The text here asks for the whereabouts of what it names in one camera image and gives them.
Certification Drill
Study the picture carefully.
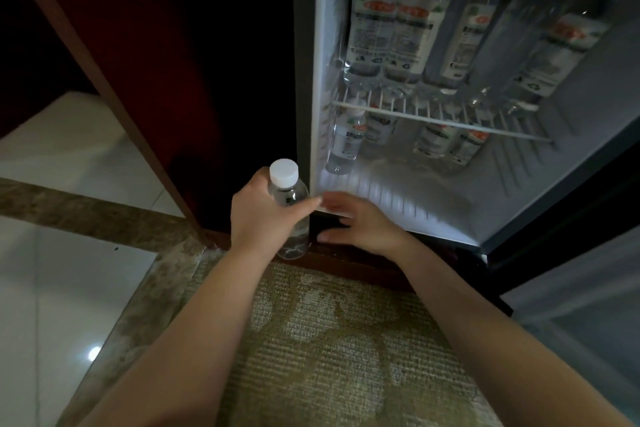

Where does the person's right hand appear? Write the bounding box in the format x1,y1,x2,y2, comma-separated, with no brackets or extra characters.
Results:
316,191,420,271

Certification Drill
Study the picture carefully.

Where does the person's left forearm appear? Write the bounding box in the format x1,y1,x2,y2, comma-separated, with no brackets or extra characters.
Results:
79,242,282,427

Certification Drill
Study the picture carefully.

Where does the white mini fridge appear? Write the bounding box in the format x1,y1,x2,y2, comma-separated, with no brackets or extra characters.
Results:
292,0,640,263

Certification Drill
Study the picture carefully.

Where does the beige patterned carpet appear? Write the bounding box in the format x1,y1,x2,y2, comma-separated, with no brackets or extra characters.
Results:
56,242,506,427

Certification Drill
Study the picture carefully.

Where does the person's right forearm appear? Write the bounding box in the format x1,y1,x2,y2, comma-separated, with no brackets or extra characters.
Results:
399,241,637,427

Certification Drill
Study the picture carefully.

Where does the mini fridge door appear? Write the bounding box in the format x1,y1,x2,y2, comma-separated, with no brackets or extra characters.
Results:
480,139,640,427

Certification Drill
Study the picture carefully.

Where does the dark wooden cabinet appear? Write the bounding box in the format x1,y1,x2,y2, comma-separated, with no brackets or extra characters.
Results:
0,0,303,248

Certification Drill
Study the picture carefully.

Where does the white wire fridge shelf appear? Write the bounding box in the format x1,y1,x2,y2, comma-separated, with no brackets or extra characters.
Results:
330,99,554,144

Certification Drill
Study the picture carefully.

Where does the clear plastic water bottle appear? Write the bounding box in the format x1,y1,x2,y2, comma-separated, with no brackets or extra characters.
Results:
343,0,404,88
413,121,459,157
467,0,566,108
447,129,491,167
382,0,454,98
364,111,399,146
325,108,369,176
422,0,504,93
269,158,312,262
502,0,619,115

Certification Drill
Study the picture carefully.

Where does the person's left hand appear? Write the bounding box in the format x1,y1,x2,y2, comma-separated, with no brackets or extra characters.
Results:
230,167,325,263

